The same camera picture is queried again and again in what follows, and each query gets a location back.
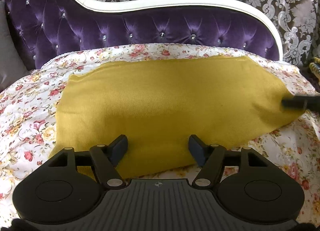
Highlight purple tufted headboard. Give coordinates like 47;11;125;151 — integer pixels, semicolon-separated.
0;0;284;70

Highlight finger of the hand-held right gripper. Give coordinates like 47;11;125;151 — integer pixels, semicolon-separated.
281;95;320;112

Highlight floral quilted blanket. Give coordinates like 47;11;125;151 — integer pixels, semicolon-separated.
0;43;320;221

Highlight striped yellow black cloth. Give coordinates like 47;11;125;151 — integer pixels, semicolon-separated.
309;56;320;78

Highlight grey cushion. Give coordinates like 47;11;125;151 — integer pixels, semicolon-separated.
0;0;28;92

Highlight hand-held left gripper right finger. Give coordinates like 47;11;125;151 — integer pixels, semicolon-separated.
189;135;270;188

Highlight mustard yellow knit sweater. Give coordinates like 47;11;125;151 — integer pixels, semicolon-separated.
48;55;307;179

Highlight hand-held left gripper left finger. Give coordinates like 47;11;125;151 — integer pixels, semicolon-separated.
47;135;128;188

